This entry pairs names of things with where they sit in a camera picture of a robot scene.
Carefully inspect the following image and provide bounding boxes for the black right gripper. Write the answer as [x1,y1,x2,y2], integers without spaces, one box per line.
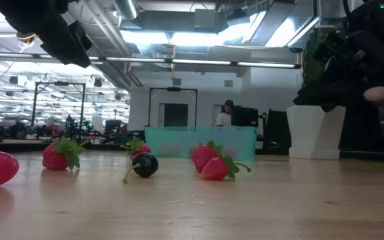
[293,53,384,113]

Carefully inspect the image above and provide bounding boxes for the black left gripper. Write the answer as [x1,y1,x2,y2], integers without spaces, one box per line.
[0,0,92,69]

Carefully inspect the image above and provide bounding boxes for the red toy strawberry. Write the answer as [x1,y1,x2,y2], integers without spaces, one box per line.
[41,135,89,171]
[119,136,153,159]
[191,139,225,173]
[201,155,252,181]

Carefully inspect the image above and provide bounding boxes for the black toy cherry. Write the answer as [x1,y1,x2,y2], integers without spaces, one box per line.
[122,152,159,185]

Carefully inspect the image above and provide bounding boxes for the teal translucent plastic container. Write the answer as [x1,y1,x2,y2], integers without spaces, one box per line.
[144,126,258,163]

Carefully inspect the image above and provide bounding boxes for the white hexagonal planter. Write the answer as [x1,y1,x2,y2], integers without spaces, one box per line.
[285,103,347,161]

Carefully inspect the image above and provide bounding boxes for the person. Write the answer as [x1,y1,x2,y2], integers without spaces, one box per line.
[340,85,384,160]
[215,99,235,127]

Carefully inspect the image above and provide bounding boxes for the person's hand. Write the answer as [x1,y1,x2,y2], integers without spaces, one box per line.
[363,86,384,108]

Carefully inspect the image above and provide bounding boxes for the small black monitor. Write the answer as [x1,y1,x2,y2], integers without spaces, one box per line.
[104,119,123,133]

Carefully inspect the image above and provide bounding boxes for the overhead rig crossbar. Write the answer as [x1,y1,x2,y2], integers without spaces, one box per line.
[0,51,302,69]

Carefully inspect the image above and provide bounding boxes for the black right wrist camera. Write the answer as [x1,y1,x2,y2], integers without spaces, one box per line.
[313,31,348,66]

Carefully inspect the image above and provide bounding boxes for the black aluminium table frame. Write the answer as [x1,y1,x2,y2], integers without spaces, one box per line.
[0,139,384,165]

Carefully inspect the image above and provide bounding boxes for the black rig frame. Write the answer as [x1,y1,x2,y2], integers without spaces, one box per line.
[148,87,199,129]
[31,81,87,141]

